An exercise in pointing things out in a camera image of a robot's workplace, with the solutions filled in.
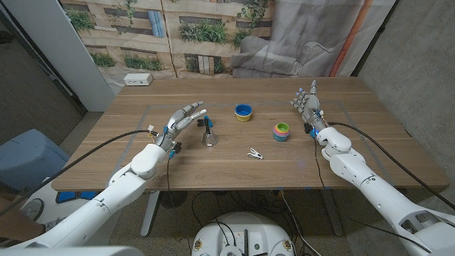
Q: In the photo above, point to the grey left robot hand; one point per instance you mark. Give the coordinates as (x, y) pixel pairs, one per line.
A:
(176, 122)

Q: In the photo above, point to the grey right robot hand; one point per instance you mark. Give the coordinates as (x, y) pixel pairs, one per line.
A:
(311, 106)

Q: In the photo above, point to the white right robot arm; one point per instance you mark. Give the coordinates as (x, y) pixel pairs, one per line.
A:
(377, 195)

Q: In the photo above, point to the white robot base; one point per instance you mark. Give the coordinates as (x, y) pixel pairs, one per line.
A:
(241, 231)

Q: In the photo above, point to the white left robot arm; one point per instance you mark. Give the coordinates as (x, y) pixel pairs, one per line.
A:
(99, 206)

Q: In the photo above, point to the rainbow stack of toy cups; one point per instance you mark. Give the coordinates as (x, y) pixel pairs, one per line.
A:
(281, 133)

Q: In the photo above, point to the blue and yellow toy cup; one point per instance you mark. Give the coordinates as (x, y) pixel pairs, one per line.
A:
(243, 111)

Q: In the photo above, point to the white clothespin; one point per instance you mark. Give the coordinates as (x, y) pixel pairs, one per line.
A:
(255, 154)

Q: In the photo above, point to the blue clamp with black grips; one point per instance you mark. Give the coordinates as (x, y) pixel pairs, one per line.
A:
(209, 121)

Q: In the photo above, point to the white power strip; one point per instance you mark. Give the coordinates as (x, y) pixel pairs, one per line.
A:
(138, 79)

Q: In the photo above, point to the printed fabric backdrop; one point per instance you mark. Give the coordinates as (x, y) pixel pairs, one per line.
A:
(291, 42)

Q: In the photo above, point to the black round device under table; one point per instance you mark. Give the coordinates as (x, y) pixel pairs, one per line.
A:
(173, 199)

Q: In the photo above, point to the white table leg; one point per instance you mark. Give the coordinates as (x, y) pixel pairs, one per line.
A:
(332, 213)
(149, 213)

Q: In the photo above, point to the grey sneaker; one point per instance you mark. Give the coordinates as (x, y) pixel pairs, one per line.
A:
(33, 209)
(55, 223)

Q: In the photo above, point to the white robot torso edge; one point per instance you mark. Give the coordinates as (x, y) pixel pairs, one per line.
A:
(71, 251)

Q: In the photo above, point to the person's brown trouser leg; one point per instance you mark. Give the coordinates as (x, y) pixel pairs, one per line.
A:
(17, 224)

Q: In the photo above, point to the white wall panel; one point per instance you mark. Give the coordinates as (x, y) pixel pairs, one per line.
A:
(64, 46)

